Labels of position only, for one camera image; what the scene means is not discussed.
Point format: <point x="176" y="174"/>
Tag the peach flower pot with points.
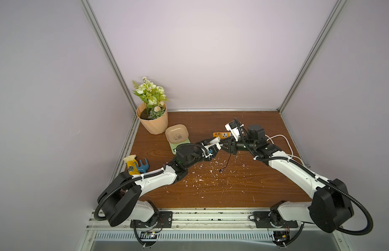
<point x="156" y="126"/>

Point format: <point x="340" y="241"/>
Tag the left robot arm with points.
<point x="120" y="201"/>

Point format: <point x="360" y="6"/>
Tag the aluminium front rail frame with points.
<point x="249" y="225"/>

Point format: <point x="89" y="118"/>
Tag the blue plastic tool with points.
<point x="142" y="167"/>

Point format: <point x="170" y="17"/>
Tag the artificial green white flowers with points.
<point x="153" y="96"/>

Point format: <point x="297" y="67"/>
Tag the orange power strip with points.
<point x="222" y="135"/>

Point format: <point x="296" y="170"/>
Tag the green electronic scale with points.
<point x="173" y="146"/>

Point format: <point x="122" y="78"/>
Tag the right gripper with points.
<point x="231" y="146"/>

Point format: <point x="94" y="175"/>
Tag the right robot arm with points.
<point x="331" y="205"/>

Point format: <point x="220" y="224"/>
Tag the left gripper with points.
<point x="216" y="150"/>

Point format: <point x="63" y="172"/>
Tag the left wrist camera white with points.
<point x="215" y="142"/>

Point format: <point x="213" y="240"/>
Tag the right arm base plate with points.
<point x="274" y="219"/>

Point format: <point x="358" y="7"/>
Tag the beige panda bowl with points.
<point x="177" y="134"/>

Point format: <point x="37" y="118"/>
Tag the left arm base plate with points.
<point x="161" y="219"/>

